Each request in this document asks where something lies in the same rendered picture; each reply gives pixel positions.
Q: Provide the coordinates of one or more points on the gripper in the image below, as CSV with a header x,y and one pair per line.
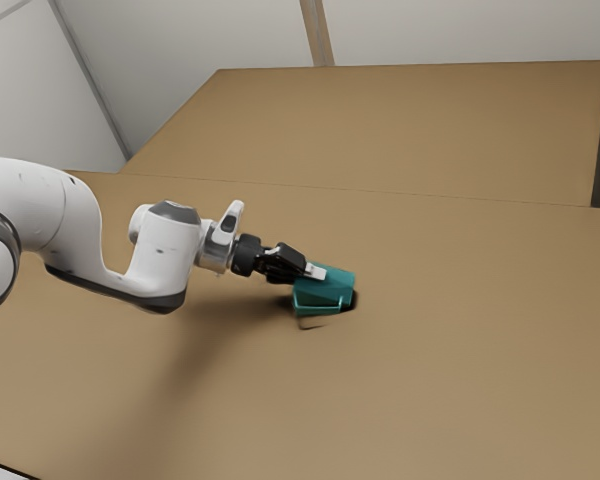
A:
x,y
246,255

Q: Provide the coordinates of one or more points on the teal faceted mug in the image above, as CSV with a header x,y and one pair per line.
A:
x,y
325,295

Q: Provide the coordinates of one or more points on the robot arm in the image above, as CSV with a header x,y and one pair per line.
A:
x,y
80,225

